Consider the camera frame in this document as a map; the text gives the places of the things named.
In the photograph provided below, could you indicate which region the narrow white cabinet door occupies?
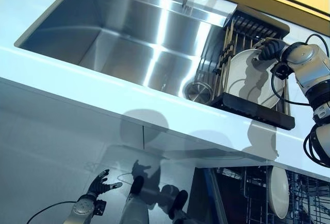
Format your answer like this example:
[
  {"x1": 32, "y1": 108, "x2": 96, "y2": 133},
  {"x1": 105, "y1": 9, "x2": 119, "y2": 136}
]
[{"x1": 142, "y1": 126, "x2": 269, "y2": 224}]

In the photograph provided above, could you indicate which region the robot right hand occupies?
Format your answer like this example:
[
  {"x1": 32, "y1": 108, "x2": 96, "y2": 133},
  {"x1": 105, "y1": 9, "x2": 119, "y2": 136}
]
[{"x1": 253, "y1": 38, "x2": 289, "y2": 62}]

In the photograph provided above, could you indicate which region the white robot left leg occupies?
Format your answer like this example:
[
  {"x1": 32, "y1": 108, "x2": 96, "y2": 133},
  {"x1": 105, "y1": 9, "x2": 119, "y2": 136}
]
[{"x1": 119, "y1": 192, "x2": 151, "y2": 224}]

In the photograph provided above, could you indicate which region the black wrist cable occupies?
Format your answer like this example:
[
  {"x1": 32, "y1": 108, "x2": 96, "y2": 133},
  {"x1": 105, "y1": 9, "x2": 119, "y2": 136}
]
[
  {"x1": 26, "y1": 200, "x2": 78, "y2": 224},
  {"x1": 269, "y1": 33, "x2": 330, "y2": 168}
]

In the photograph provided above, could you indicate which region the black dish drying rack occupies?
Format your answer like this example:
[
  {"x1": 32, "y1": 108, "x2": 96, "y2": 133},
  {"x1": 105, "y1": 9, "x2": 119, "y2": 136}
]
[{"x1": 208, "y1": 9, "x2": 296, "y2": 131}]

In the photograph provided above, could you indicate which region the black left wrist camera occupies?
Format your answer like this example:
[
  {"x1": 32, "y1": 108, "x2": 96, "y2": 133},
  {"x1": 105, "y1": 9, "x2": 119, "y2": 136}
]
[{"x1": 93, "y1": 199, "x2": 108, "y2": 216}]

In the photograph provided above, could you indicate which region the wide white cabinet door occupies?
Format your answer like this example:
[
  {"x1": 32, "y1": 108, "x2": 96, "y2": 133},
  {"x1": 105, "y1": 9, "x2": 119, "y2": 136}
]
[{"x1": 0, "y1": 77, "x2": 144, "y2": 224}]

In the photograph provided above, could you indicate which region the small cream round plate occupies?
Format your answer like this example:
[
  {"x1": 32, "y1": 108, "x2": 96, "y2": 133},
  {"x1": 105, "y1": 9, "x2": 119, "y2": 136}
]
[{"x1": 267, "y1": 166, "x2": 290, "y2": 220}]

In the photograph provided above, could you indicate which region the round steel sink strainer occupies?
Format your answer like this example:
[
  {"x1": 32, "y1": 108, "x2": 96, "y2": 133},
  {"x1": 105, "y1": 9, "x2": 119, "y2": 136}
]
[{"x1": 184, "y1": 80, "x2": 215, "y2": 104}]

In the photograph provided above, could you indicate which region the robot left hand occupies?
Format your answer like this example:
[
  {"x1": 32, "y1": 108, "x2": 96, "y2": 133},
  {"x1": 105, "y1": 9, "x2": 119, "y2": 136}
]
[{"x1": 87, "y1": 169, "x2": 123, "y2": 199}]

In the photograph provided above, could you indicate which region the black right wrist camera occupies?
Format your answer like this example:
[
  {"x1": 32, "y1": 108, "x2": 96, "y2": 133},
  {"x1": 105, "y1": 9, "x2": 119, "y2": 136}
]
[{"x1": 270, "y1": 62, "x2": 295, "y2": 80}]

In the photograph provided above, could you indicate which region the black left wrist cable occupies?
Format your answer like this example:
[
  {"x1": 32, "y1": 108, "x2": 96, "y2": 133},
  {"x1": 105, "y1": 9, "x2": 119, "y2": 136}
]
[{"x1": 26, "y1": 200, "x2": 78, "y2": 224}]

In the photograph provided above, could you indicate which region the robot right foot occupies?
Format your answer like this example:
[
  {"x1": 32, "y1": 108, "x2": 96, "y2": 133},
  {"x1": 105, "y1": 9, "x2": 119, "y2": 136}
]
[{"x1": 168, "y1": 189, "x2": 189, "y2": 220}]

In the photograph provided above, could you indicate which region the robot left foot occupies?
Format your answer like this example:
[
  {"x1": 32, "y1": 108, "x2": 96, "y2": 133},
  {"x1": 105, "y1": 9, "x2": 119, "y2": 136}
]
[{"x1": 129, "y1": 175, "x2": 145, "y2": 197}]

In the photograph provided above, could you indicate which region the stainless steel sink basin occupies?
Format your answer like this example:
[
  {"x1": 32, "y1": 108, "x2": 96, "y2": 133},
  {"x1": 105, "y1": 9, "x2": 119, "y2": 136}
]
[{"x1": 14, "y1": 0, "x2": 238, "y2": 100}]

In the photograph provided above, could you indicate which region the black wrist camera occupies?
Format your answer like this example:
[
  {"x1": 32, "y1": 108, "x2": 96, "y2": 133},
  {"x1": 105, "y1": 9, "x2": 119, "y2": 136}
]
[
  {"x1": 93, "y1": 199, "x2": 108, "y2": 216},
  {"x1": 270, "y1": 62, "x2": 295, "y2": 80}
]

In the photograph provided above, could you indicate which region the large cream round plate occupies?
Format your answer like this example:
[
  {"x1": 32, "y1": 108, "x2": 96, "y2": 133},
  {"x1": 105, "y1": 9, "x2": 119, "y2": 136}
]
[{"x1": 222, "y1": 48, "x2": 285, "y2": 109}]

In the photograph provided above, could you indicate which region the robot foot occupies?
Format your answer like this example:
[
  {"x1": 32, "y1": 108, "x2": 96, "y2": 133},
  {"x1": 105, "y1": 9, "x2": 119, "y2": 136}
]
[
  {"x1": 168, "y1": 189, "x2": 189, "y2": 220},
  {"x1": 129, "y1": 175, "x2": 145, "y2": 197}
]

